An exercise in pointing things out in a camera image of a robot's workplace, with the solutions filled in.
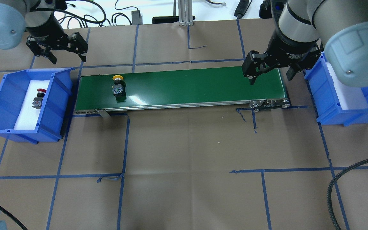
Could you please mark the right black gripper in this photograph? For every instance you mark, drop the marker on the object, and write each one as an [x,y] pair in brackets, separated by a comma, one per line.
[288,46]

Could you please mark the green conveyor belt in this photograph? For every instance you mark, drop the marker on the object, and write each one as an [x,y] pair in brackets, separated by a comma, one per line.
[182,88]

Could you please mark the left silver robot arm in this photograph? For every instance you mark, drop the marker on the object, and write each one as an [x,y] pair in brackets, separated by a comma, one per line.
[13,18]

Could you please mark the aluminium frame post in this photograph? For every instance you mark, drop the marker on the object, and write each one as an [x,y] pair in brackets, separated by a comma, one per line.
[185,12]

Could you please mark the white foam pad left bin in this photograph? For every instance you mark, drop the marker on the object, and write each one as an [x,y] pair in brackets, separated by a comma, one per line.
[28,116]

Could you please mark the yellow push button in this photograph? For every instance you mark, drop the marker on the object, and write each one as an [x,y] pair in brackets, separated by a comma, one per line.
[119,88]

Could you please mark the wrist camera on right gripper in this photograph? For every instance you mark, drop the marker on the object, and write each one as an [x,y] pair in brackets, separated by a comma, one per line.
[271,9]

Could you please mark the right blue plastic bin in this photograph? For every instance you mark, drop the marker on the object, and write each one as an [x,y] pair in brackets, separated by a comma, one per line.
[336,103]

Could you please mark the red push button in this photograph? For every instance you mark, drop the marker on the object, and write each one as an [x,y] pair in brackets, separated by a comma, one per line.
[37,101]

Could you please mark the left blue plastic bin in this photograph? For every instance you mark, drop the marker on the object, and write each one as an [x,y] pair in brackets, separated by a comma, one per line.
[13,88]

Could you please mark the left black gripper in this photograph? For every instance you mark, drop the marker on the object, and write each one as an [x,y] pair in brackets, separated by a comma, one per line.
[45,31]

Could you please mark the black power adapter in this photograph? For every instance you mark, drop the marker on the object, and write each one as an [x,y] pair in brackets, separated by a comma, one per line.
[136,17]

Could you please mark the blue plastic bin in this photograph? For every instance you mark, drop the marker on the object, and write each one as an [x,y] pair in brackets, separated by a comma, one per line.
[13,88]
[336,103]

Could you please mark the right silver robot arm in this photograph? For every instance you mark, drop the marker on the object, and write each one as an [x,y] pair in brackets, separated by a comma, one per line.
[304,29]

